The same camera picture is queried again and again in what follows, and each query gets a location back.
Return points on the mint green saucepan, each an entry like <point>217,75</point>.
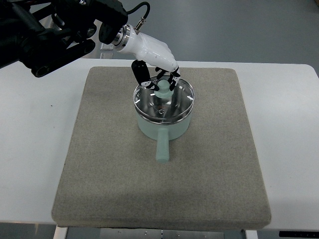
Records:
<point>163,133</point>

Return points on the glass lid with green knob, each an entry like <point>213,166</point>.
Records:
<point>171,109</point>

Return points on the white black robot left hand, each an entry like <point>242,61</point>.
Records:
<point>147,50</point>

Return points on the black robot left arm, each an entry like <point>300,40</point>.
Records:
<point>46,35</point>

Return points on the metal table frame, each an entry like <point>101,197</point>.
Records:
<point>171,234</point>

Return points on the clear acrylic stand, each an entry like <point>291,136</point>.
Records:
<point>106,51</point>

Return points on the grey felt mat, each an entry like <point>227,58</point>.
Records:
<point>115,176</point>

